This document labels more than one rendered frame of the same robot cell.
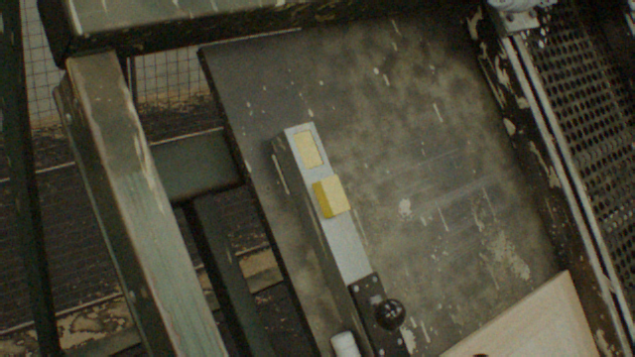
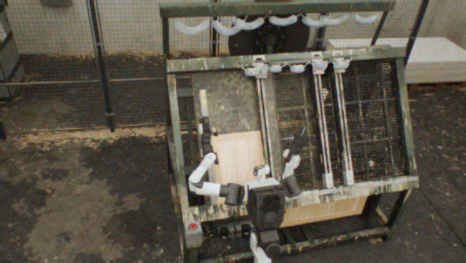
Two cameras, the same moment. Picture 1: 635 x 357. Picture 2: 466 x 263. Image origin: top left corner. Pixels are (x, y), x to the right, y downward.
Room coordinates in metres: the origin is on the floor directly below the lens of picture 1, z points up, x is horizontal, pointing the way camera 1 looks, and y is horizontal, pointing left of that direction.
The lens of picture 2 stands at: (-1.56, -1.36, 3.23)
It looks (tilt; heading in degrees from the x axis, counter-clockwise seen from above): 36 degrees down; 25
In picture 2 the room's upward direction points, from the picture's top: 4 degrees clockwise
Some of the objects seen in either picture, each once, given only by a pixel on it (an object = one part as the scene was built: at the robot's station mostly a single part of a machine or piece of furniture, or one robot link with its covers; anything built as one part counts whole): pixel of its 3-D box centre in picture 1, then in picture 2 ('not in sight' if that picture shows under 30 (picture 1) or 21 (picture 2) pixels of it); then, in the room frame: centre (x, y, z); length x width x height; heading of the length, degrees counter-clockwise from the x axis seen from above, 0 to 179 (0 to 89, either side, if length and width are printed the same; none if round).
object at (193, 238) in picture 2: not in sight; (193, 234); (0.05, -0.34, 0.84); 0.12 x 0.12 x 0.18; 41
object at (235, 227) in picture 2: not in sight; (244, 230); (0.39, -0.63, 0.69); 0.50 x 0.14 x 0.24; 131
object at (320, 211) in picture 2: not in sight; (326, 200); (1.26, -1.13, 0.53); 0.90 x 0.02 x 0.55; 131
